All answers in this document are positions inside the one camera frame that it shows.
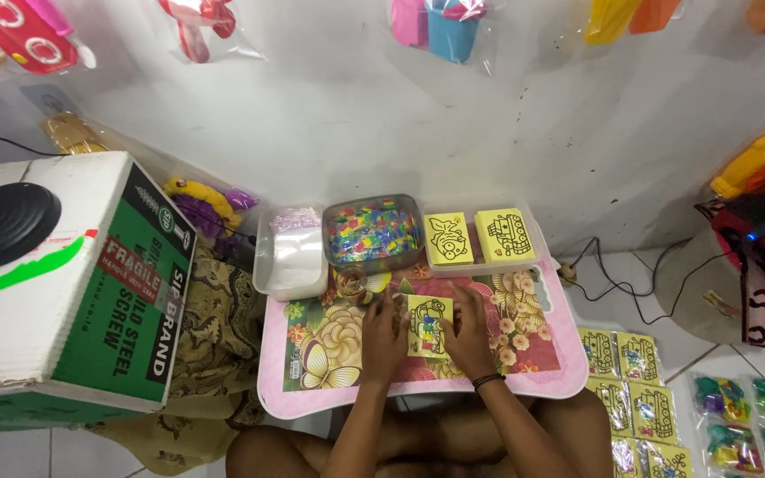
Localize person's right hand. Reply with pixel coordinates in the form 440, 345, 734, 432
438, 282, 503, 382

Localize person's left hand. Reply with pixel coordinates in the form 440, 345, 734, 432
360, 289, 414, 386

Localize yellow sand art card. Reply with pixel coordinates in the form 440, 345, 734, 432
406, 295, 455, 360

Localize small clear glass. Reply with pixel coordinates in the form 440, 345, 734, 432
338, 265, 371, 304

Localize pink floral lap table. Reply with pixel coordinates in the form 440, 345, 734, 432
257, 255, 590, 421

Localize clear tub of yellow cards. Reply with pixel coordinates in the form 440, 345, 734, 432
421, 201, 544, 279

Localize clear tub of sand packets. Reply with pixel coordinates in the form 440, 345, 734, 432
321, 193, 427, 276

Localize stack of fish print cards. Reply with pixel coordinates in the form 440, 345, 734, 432
424, 212, 475, 267

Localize pile of colourful sand packets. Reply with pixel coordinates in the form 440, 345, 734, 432
328, 198, 421, 264

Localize stack of tank print cards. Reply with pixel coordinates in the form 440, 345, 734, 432
474, 208, 536, 264

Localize stack of clear plastic bags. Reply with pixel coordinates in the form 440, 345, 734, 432
268, 208, 325, 288

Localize clear tub of plastic bags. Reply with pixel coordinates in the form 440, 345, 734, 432
252, 204, 330, 301

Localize person's legs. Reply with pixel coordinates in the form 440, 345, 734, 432
225, 389, 616, 478

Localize brown batik cloth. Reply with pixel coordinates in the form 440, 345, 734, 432
87, 238, 269, 477

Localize rows of bagged yellow cards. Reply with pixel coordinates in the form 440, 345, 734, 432
577, 327, 697, 478

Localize purple yellow bagged toy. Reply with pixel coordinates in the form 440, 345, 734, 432
162, 177, 262, 258

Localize round beige stool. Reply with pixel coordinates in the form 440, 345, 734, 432
653, 227, 750, 345

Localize white and green cardboard box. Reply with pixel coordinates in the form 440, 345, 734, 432
0, 150, 198, 434

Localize pink and blue bagged cups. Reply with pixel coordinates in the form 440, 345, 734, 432
387, 0, 499, 66

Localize yellow orange plastic toy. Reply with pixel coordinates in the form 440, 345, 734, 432
710, 101, 765, 200

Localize yellow orange hanging toy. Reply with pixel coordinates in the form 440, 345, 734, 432
583, 0, 684, 46

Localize golden bagged toy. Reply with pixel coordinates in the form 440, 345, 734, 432
39, 112, 110, 155

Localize black round stand base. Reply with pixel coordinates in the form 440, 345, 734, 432
0, 182, 63, 270

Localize red white bagged toy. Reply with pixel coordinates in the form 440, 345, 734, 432
0, 0, 99, 85

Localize black floor cable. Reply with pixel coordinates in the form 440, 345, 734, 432
558, 235, 737, 327

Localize red propeller bagged toy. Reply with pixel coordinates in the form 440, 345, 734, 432
155, 0, 268, 65

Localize grey wall socket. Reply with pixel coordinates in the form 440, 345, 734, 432
37, 84, 83, 119

